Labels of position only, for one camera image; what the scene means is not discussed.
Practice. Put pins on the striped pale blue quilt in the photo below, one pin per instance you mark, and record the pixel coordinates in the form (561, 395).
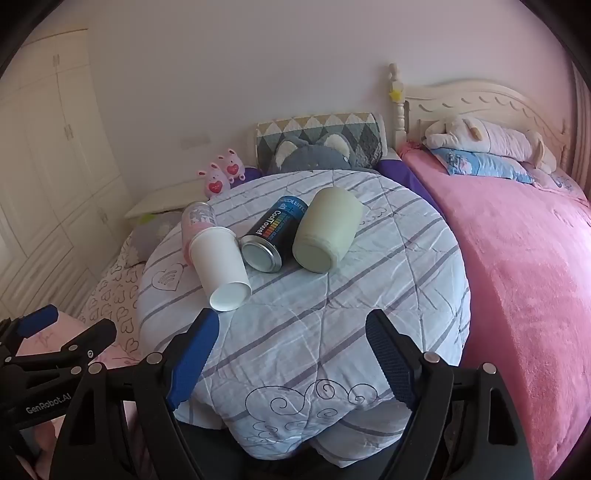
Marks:
(323, 300)

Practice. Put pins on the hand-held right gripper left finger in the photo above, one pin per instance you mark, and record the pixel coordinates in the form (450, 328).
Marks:
(194, 360)

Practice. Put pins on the pink printed cloth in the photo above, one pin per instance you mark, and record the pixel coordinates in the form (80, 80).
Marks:
(60, 332)

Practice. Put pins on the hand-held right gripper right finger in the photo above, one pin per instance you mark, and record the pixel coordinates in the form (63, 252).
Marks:
(392, 360)

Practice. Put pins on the cream wooden headboard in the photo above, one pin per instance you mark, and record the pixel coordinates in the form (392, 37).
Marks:
(461, 99)

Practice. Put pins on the white plush animal toy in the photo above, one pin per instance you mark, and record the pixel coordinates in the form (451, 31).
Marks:
(485, 136)

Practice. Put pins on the grey plush toy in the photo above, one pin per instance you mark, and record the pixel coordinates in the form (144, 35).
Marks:
(314, 159)

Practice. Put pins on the pink printed pillow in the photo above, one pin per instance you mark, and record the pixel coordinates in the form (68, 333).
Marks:
(558, 182)

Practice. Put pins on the heart printed bed sheet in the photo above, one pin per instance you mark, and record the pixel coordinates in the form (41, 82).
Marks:
(111, 295)

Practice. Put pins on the dark blue metal can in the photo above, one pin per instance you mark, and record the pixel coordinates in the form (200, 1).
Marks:
(272, 226)

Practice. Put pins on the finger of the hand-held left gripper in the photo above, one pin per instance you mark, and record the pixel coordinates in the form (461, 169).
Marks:
(39, 321)
(94, 337)

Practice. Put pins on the purple bed sheet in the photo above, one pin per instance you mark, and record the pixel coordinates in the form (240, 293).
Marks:
(397, 173)

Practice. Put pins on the cream wardrobe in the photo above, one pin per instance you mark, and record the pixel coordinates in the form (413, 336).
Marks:
(46, 161)

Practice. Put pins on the grey flower printed pillow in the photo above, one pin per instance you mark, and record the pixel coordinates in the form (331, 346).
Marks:
(147, 230)

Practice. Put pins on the pink fleece blanket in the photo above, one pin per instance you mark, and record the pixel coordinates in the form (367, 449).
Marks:
(508, 277)

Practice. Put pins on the blue printed pillow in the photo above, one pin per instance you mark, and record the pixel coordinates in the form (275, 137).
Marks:
(480, 164)

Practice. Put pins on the white pillow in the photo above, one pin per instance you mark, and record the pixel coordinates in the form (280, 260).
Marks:
(166, 198)

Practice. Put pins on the pink printed can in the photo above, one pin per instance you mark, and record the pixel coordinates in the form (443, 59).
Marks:
(197, 217)

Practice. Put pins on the pale green cup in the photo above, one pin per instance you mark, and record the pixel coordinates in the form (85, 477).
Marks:
(323, 226)

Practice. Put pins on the diamond patterned cushion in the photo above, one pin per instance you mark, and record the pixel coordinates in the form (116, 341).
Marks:
(360, 134)

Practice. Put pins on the white paper cup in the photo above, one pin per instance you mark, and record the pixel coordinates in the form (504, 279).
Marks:
(217, 263)

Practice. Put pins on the pink bunny plush toy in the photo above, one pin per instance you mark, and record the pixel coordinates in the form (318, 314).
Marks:
(233, 168)
(214, 182)

